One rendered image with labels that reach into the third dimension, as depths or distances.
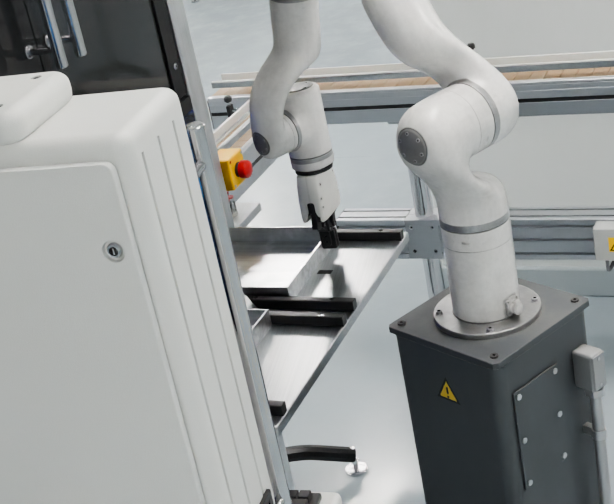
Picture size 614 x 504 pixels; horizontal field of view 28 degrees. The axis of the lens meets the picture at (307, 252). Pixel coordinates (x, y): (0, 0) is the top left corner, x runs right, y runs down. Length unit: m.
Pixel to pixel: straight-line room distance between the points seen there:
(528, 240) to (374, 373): 0.73
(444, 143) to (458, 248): 0.22
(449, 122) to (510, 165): 1.92
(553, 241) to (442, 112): 1.36
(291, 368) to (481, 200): 0.43
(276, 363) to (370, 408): 1.49
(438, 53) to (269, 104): 0.37
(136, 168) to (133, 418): 0.30
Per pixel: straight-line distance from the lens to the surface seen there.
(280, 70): 2.30
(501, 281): 2.17
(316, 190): 2.40
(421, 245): 3.43
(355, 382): 3.78
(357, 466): 3.39
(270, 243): 2.61
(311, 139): 2.37
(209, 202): 1.53
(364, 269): 2.43
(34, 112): 1.38
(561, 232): 3.31
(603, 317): 3.94
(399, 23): 2.07
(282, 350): 2.21
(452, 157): 2.01
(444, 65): 2.10
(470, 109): 2.04
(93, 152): 1.32
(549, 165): 3.90
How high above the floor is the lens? 1.95
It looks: 25 degrees down
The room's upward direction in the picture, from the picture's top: 12 degrees counter-clockwise
